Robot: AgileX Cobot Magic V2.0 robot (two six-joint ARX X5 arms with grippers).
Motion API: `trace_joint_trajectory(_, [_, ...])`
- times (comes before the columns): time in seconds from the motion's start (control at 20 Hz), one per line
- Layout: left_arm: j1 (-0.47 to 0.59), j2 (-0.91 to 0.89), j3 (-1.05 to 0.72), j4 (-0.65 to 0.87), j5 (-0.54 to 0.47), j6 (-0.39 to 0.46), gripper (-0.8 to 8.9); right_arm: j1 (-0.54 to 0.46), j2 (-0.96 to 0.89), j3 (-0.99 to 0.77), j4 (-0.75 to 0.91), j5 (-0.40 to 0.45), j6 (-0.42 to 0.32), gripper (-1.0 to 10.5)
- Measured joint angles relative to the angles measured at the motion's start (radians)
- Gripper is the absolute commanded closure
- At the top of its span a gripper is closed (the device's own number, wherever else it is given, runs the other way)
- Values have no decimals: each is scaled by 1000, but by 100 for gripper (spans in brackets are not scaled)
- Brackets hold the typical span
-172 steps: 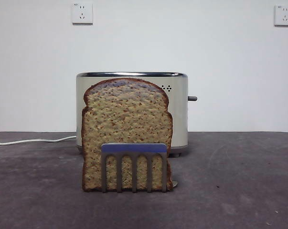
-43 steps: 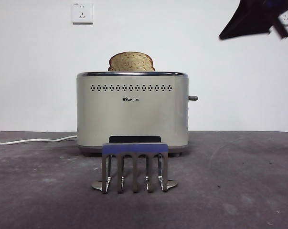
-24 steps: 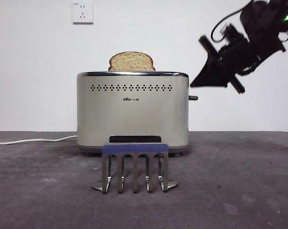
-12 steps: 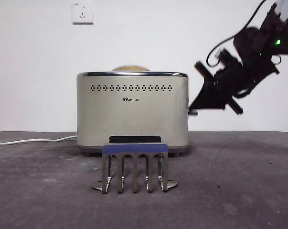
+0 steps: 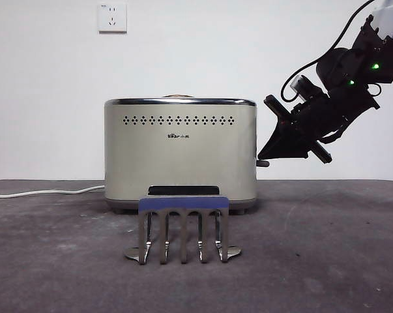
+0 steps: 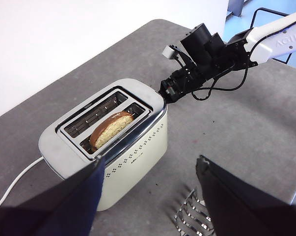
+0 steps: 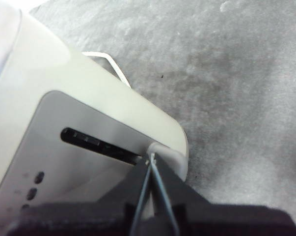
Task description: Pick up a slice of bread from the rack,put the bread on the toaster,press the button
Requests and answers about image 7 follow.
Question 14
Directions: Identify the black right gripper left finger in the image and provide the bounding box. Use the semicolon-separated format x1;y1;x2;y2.
5;158;150;236

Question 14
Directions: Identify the white power cable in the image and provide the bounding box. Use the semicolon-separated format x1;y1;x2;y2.
81;51;132;89

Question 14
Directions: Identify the cream two-slot toaster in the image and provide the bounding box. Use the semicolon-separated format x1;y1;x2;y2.
0;2;190;236

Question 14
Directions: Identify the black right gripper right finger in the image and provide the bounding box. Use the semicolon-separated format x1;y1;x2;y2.
153;153;296;236

